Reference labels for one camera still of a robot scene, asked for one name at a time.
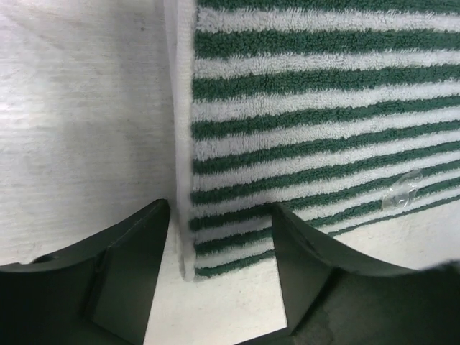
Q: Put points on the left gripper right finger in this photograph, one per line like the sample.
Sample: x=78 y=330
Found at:
x=334 y=294

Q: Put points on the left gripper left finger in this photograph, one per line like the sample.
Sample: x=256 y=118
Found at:
x=96 y=291

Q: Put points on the green white striped towel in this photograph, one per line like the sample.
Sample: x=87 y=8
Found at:
x=344 y=112

